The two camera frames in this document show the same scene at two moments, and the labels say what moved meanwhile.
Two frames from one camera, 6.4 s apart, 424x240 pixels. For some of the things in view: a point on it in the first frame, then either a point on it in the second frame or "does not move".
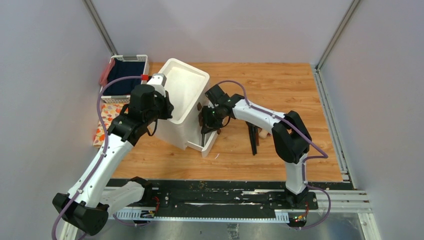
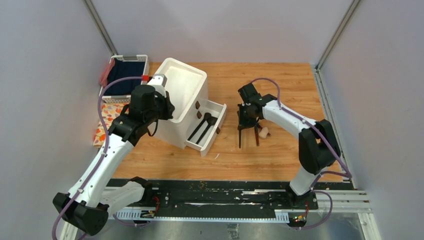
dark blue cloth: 121,69 does not move
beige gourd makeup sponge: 263,134 does not move
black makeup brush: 203,138 to 207,116
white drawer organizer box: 186,86 does not move
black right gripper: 208,125 to 242,123
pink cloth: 104,76 does not move
